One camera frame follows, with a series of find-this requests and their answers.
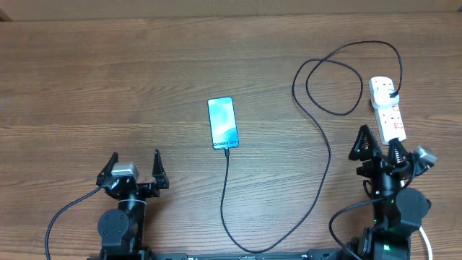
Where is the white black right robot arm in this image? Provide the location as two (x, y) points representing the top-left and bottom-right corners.
(349, 125), (437, 259)

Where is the white power strip cord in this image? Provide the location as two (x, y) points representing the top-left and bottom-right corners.
(398, 178), (433, 260)

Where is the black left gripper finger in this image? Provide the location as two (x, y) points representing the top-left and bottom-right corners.
(152, 149), (169, 189)
(96, 152), (118, 186)

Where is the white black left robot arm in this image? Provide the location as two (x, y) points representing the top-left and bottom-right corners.
(96, 149), (169, 259)

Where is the white charger plug adapter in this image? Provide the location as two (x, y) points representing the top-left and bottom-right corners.
(371, 87), (400, 109)

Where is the Samsung Galaxy smartphone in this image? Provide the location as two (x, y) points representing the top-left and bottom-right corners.
(207, 97), (240, 150)

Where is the black charging cable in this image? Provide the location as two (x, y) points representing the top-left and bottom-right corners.
(219, 40), (404, 254)

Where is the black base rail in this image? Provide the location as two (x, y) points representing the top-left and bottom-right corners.
(88, 248), (354, 260)

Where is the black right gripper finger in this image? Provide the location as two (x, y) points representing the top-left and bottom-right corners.
(349, 125), (382, 161)
(388, 138), (407, 167)

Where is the white power strip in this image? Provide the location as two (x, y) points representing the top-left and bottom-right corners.
(368, 77), (406, 145)

